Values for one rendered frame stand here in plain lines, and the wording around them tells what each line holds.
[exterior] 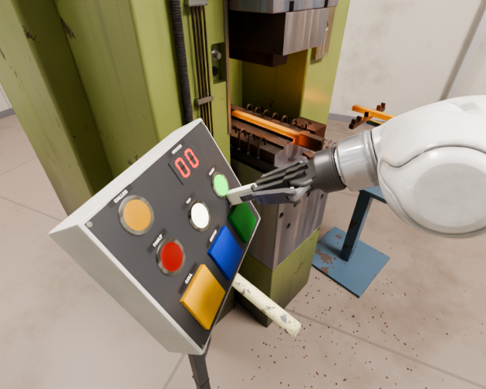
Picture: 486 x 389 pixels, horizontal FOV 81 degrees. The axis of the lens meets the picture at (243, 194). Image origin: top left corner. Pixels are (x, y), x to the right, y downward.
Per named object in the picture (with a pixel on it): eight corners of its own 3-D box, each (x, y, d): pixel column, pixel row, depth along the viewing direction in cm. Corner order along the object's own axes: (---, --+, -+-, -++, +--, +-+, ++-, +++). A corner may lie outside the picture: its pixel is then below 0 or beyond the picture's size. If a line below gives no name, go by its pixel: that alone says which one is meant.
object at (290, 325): (302, 329, 85) (304, 319, 82) (291, 342, 82) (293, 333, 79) (206, 251, 109) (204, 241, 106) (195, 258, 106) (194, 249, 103)
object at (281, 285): (308, 282, 167) (321, 224, 138) (266, 328, 145) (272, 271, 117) (240, 235, 198) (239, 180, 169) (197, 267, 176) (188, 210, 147)
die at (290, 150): (307, 150, 106) (310, 129, 101) (273, 171, 95) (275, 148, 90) (229, 120, 129) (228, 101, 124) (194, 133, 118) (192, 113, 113)
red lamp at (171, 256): (191, 262, 45) (187, 244, 43) (167, 280, 43) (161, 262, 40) (179, 252, 47) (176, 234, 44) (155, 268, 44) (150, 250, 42)
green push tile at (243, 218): (257, 220, 66) (242, 195, 63) (247, 242, 61) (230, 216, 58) (250, 222, 67) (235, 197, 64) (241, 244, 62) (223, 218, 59)
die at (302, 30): (323, 45, 85) (329, 7, 79) (282, 55, 73) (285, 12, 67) (226, 31, 108) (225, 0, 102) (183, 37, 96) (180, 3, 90)
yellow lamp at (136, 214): (160, 223, 42) (154, 200, 39) (131, 239, 39) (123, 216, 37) (148, 213, 44) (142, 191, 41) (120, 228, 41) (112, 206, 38)
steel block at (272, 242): (321, 224, 138) (340, 142, 111) (272, 271, 117) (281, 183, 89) (239, 180, 169) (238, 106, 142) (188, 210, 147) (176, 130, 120)
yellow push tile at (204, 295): (226, 291, 51) (204, 263, 48) (209, 330, 46) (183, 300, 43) (218, 292, 52) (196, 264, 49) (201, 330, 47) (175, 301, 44)
